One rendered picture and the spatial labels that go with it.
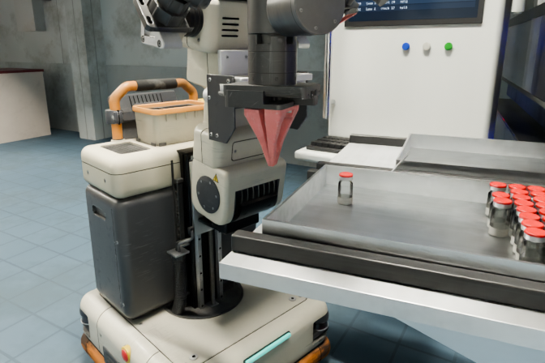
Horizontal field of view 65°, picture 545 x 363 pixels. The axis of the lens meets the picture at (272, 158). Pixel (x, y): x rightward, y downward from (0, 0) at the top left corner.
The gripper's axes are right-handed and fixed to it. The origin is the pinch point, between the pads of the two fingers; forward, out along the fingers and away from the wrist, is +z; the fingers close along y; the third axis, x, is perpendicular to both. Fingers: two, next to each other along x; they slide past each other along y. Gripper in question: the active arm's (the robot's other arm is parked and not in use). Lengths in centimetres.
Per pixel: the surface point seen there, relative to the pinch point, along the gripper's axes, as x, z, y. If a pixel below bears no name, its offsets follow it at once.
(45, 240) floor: 122, 95, -192
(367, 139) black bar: 55, 8, 3
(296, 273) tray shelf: -9.2, 9.6, 6.3
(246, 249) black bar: -7.2, 8.9, -0.3
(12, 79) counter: 322, 19, -458
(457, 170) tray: 28.5, 6.6, 22.3
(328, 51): 88, -13, -16
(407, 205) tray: 14.9, 9.1, 15.5
